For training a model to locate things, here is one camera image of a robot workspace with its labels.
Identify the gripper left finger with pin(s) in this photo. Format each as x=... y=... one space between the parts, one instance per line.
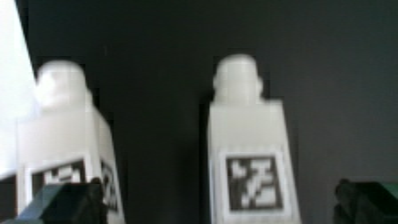
x=66 y=204

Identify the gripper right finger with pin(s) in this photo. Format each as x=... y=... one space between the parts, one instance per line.
x=366 y=203

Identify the white table leg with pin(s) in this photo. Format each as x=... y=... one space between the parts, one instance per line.
x=253 y=194
x=64 y=139

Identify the white square table top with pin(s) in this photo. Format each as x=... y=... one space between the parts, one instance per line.
x=16 y=84

